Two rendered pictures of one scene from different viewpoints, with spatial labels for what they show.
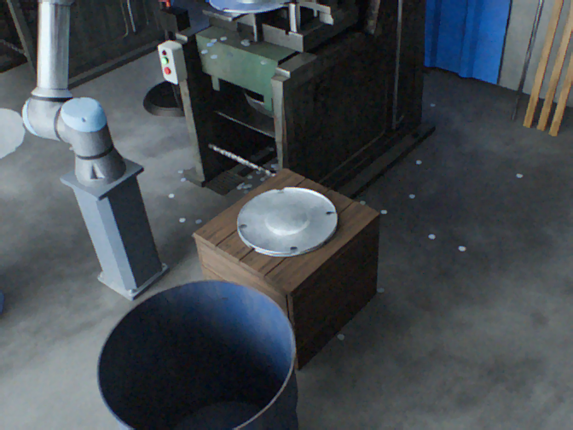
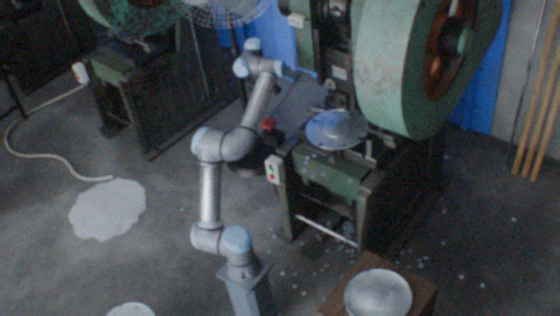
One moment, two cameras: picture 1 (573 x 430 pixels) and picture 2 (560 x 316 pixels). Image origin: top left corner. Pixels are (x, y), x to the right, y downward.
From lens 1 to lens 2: 90 cm
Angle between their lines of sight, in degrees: 1
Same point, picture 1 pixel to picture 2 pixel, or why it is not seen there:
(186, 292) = not seen: outside the picture
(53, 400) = not seen: outside the picture
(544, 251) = (536, 283)
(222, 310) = not seen: outside the picture
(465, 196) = (479, 240)
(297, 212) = (383, 290)
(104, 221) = (248, 301)
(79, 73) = (170, 136)
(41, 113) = (206, 238)
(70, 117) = (231, 245)
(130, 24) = (204, 92)
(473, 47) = (471, 110)
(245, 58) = (332, 172)
